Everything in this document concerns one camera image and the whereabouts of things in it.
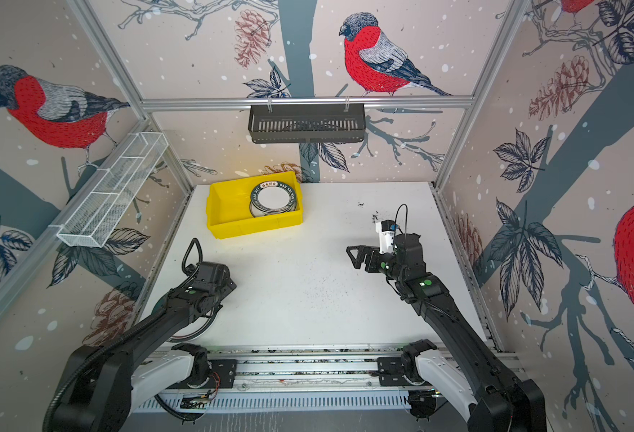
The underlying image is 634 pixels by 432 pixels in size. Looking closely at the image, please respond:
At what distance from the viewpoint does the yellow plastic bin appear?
1042mm

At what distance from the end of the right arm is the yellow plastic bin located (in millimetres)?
400

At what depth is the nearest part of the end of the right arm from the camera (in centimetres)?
60
